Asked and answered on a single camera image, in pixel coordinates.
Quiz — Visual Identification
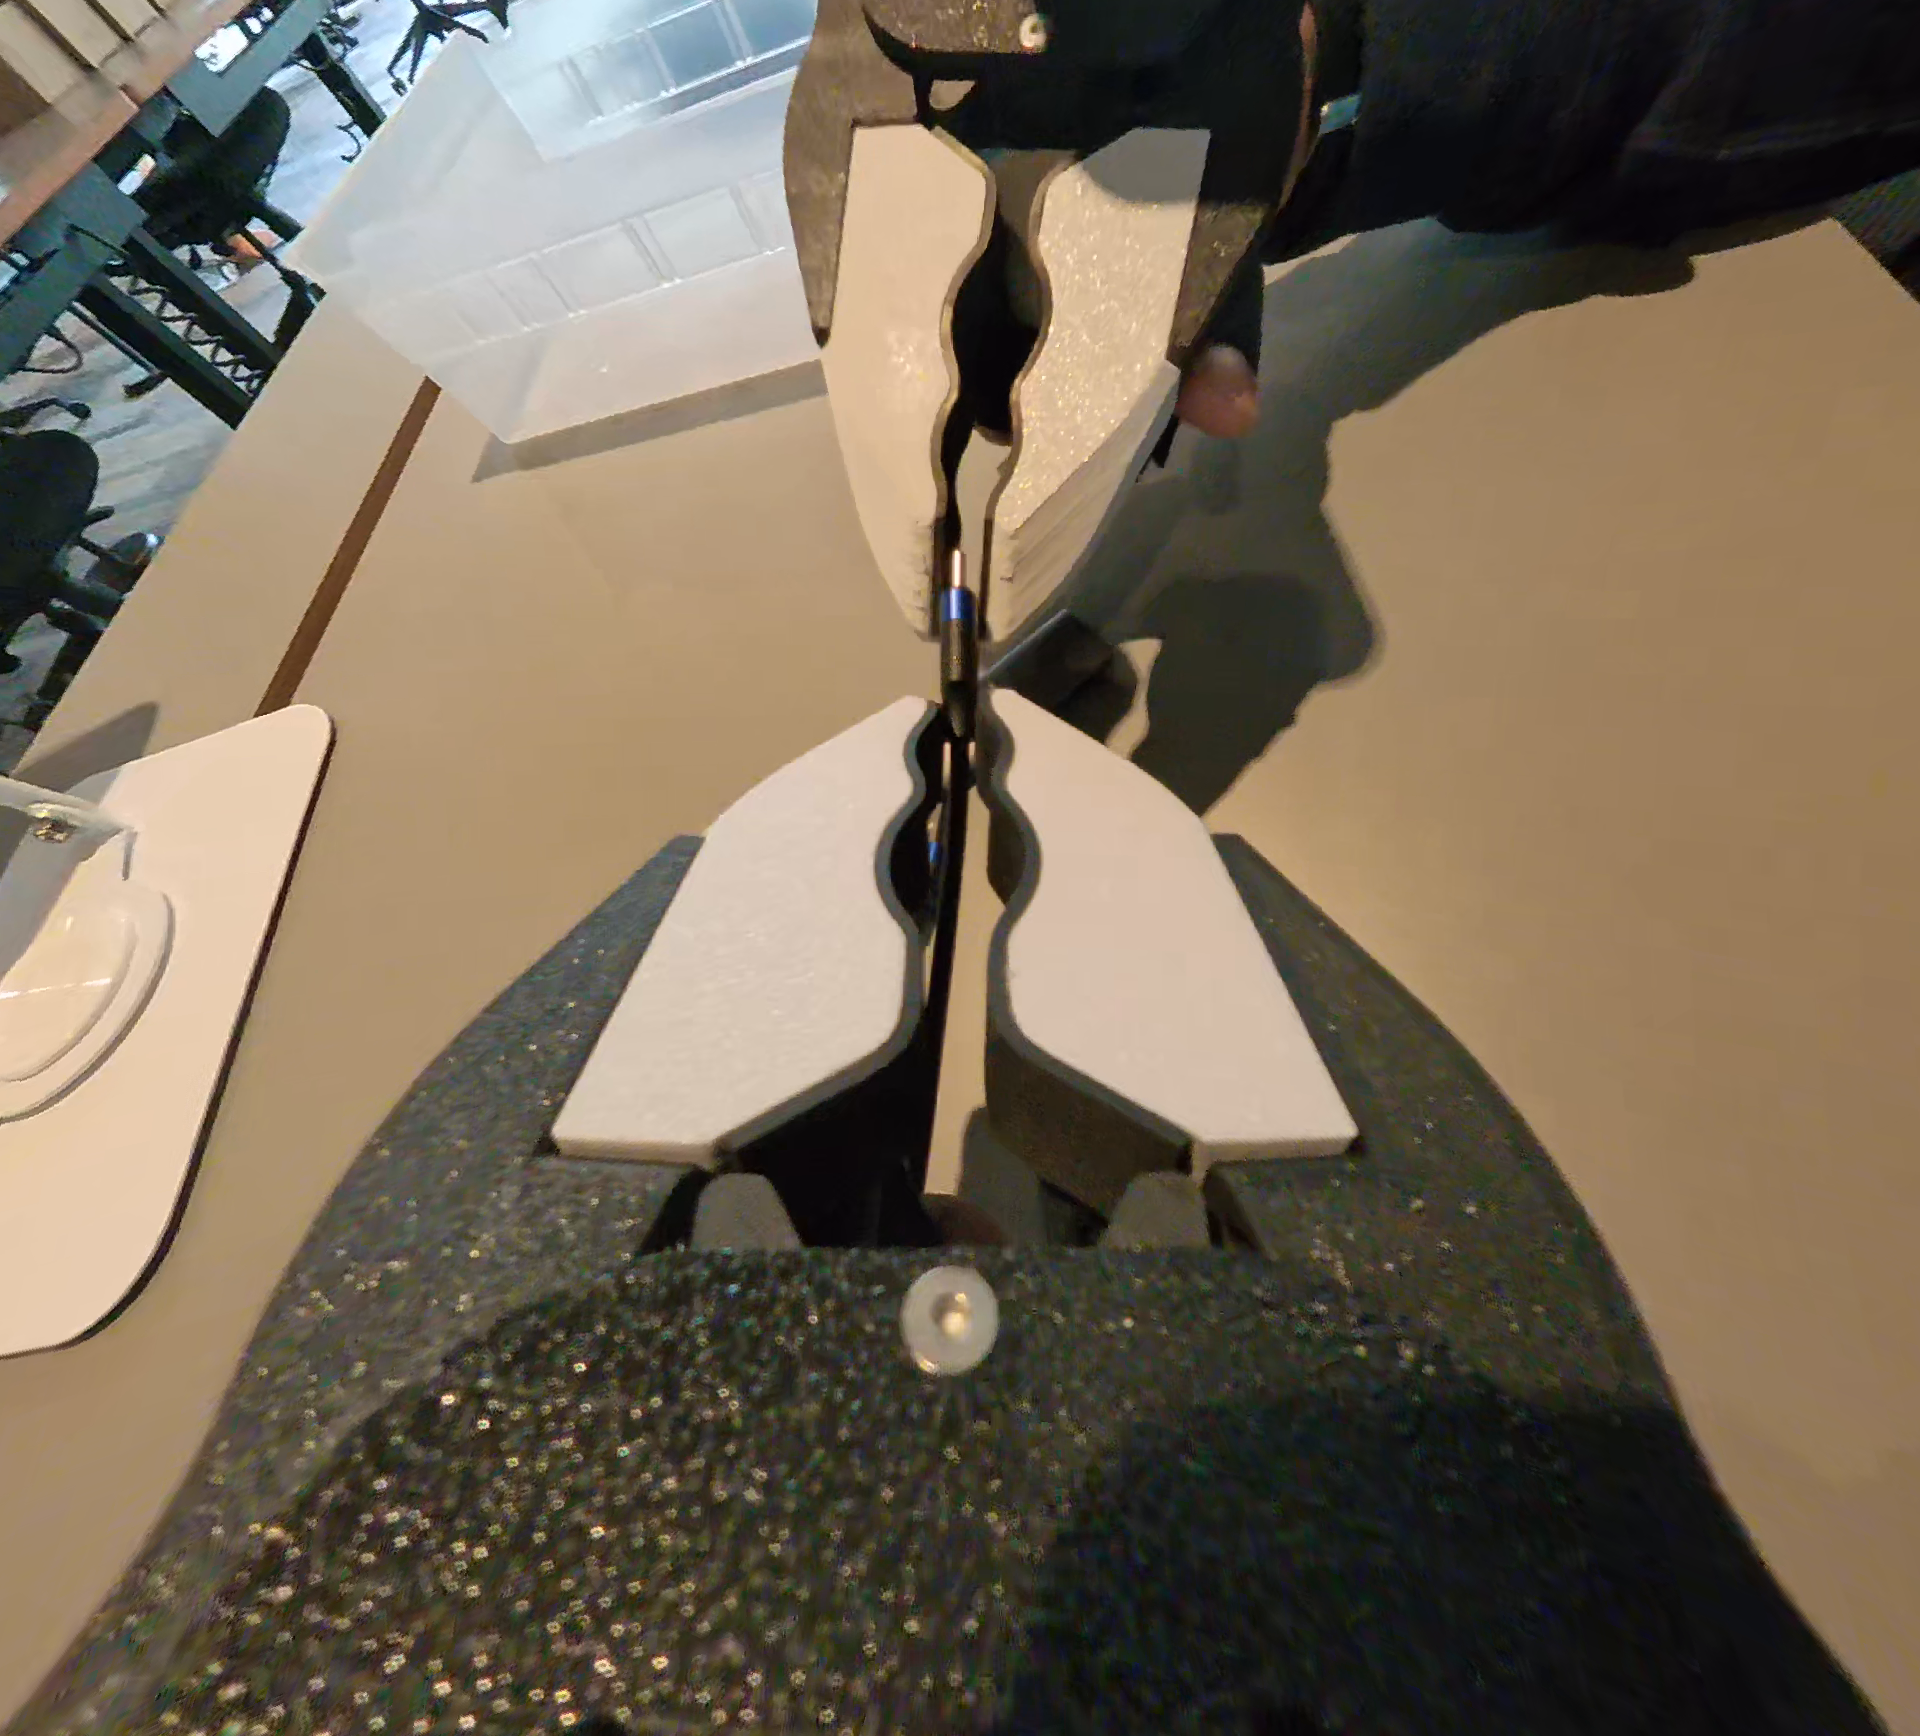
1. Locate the black smartwatch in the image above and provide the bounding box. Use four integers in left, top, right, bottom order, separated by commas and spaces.
1279, 0, 1372, 135

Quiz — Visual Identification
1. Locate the black office chair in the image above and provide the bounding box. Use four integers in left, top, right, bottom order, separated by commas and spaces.
120, 81, 310, 274

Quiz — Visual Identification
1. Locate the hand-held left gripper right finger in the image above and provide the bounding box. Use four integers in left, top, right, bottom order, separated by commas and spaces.
967, 691, 1359, 1175

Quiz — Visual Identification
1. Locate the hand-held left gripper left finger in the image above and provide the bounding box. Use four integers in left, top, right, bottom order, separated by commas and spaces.
549, 697, 943, 1175

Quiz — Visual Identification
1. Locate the person's right hand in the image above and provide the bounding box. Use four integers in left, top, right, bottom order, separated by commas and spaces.
1181, 343, 1270, 443

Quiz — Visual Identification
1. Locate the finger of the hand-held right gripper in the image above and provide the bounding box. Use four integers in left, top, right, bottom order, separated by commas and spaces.
975, 125, 1219, 660
818, 118, 1006, 644

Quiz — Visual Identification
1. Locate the black cable with blue-ringed plugs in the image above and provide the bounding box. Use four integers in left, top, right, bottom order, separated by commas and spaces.
910, 432, 993, 1214

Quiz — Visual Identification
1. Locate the white stand with clear arms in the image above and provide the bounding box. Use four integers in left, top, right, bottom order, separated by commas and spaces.
0, 705, 338, 1359

